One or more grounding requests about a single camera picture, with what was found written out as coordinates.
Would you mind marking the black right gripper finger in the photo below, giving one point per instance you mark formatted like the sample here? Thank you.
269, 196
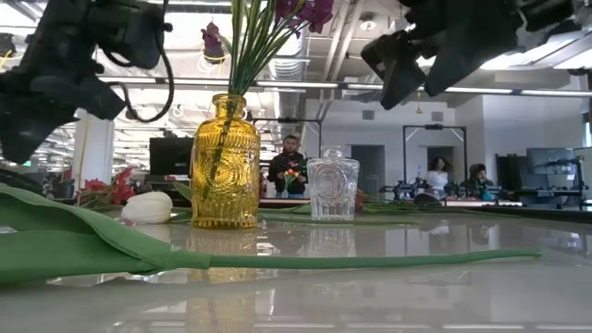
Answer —
455, 67
400, 69

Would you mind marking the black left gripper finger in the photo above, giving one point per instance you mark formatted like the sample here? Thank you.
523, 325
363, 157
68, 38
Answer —
78, 97
23, 134

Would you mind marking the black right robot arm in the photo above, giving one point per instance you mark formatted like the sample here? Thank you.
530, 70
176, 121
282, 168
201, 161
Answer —
546, 14

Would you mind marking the clear embossed glass vase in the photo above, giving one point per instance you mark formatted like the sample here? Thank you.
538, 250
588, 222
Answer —
333, 185

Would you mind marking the yellow embossed glass vase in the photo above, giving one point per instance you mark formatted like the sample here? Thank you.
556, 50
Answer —
225, 176

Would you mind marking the white pillar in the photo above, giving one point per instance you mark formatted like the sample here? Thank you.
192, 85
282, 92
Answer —
92, 152

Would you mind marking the long ceiling light bar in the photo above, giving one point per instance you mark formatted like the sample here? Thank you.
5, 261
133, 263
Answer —
300, 84

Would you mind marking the black monitor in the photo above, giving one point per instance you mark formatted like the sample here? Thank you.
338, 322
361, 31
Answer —
170, 156

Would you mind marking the person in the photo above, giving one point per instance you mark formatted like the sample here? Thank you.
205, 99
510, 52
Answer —
478, 178
438, 178
287, 162

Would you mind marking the dark computer monitor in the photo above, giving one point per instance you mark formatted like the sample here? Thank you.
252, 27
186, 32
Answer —
509, 171

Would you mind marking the grey computer monitor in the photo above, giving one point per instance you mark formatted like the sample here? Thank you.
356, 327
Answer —
550, 162

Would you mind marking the purple artificial flower bunch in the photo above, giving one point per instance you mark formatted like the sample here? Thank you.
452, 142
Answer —
252, 55

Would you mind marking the black frame stand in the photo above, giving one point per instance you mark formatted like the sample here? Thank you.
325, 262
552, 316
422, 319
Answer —
434, 127

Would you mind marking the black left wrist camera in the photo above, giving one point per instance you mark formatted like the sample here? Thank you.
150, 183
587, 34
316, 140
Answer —
129, 32

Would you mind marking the silver ceiling duct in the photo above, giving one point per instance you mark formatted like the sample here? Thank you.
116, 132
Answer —
287, 69

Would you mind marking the black table frame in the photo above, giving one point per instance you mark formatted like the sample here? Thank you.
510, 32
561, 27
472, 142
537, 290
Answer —
555, 212

